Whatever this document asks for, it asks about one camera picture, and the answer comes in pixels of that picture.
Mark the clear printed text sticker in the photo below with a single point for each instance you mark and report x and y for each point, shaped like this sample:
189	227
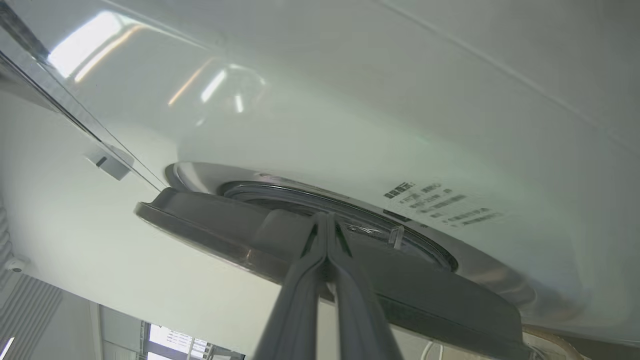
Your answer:
445	202

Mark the white security camera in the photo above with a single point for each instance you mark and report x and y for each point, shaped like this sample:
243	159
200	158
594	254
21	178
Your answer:
15	264

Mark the grey round washing machine door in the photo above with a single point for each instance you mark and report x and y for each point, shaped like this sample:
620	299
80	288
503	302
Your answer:
430	295

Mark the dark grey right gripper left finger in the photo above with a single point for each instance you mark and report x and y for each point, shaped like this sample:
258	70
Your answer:
295	310

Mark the white wall box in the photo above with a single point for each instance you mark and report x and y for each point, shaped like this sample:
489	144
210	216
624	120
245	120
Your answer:
110	162

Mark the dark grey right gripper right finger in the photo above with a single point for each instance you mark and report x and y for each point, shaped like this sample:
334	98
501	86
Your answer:
357	315

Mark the white front-load washing machine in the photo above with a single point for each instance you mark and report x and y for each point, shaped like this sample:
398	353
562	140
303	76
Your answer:
350	100

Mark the grey rubber door gasket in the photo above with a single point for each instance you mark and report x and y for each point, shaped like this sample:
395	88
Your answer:
280	192

